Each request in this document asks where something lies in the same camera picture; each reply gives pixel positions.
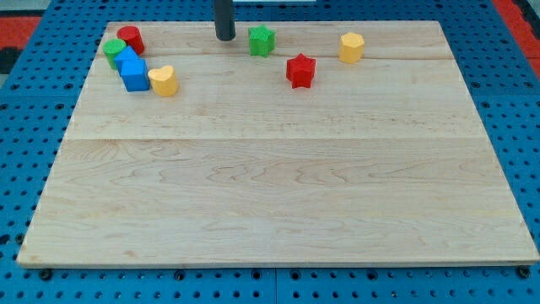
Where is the red star block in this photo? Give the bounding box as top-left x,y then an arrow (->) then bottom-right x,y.
286,53 -> 316,89

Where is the green star block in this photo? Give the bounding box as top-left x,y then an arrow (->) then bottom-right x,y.
248,24 -> 275,57

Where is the yellow hexagon block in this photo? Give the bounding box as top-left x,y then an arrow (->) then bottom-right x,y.
338,32 -> 365,64

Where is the wooden board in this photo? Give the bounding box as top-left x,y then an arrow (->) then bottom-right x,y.
18,21 -> 539,269

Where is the yellow heart block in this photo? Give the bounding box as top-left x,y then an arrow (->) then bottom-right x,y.
148,65 -> 179,97

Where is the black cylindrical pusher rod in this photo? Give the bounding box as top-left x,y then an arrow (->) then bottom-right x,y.
213,0 -> 235,41

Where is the blue cube block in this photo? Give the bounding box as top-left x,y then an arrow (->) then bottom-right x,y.
120,59 -> 150,92

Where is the blue triangle block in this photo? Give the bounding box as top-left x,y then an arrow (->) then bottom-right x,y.
114,46 -> 139,73

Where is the red cylinder block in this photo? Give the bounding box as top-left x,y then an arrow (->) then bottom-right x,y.
116,25 -> 145,55

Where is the green cylinder block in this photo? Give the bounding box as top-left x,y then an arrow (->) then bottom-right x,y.
102,38 -> 127,70

